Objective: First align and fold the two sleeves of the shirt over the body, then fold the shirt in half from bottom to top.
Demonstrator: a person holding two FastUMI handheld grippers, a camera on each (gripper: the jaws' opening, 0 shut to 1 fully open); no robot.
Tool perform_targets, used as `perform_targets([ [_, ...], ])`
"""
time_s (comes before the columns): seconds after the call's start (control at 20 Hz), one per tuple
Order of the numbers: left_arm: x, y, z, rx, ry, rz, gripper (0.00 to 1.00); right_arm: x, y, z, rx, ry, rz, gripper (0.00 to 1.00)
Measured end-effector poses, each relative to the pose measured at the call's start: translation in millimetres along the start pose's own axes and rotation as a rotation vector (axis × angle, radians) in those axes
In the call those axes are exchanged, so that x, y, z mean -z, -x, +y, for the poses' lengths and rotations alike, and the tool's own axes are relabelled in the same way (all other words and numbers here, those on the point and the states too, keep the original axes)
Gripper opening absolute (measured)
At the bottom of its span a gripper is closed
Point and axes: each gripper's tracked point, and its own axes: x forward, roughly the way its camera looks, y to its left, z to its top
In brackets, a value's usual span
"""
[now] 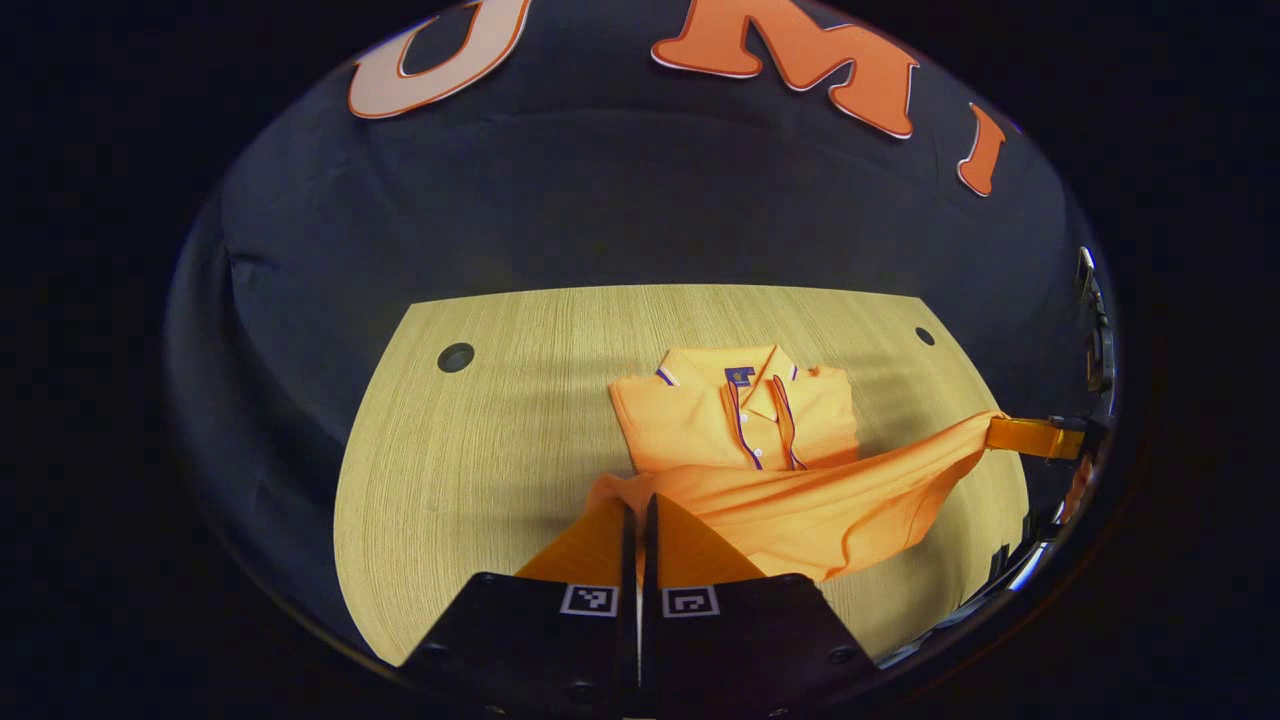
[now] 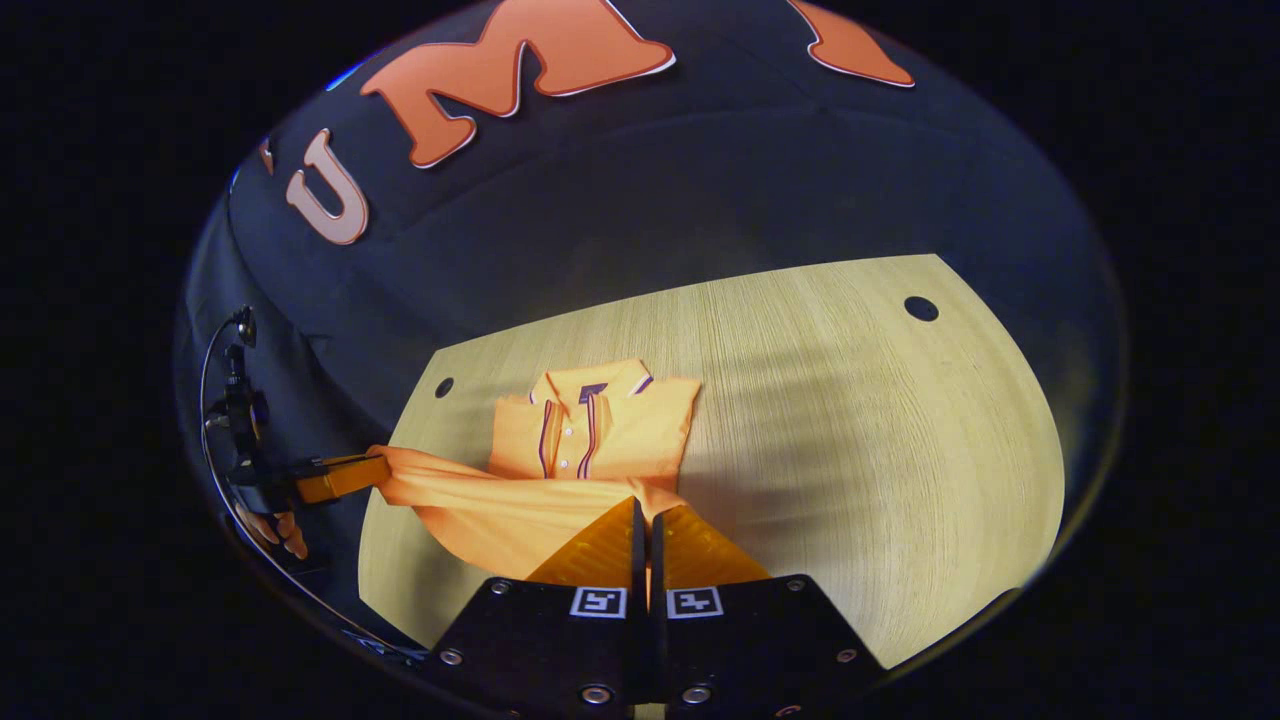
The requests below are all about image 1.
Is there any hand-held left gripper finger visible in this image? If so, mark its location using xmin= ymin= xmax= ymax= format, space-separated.
xmin=398 ymin=497 xmax=641 ymax=719
xmin=642 ymin=494 xmax=883 ymax=719

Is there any orange T-shirt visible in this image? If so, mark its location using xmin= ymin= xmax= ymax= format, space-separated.
xmin=585 ymin=345 xmax=1006 ymax=583

